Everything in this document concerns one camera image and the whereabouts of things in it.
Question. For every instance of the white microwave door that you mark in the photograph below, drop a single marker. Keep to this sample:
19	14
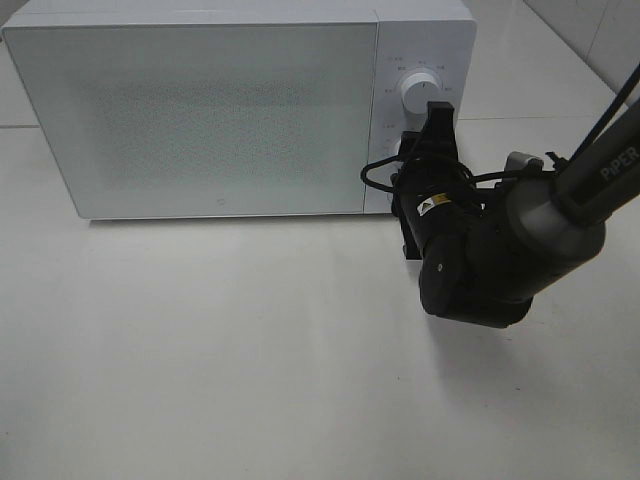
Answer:
187	121

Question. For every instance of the white microwave oven body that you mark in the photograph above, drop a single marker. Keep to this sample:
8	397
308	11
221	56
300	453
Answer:
410	35

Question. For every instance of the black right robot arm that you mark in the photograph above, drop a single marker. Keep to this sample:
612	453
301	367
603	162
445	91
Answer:
484	255

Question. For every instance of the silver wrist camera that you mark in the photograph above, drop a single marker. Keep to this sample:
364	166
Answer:
517	161

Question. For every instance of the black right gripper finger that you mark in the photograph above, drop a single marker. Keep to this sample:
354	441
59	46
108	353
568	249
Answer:
412	137
438	133

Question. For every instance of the white microwave knob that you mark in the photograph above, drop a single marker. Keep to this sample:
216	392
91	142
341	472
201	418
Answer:
418	88
400	150

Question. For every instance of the white adjacent table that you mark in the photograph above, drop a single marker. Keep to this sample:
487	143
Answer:
520	68

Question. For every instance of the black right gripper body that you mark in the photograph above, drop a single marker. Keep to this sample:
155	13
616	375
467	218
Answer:
432	198

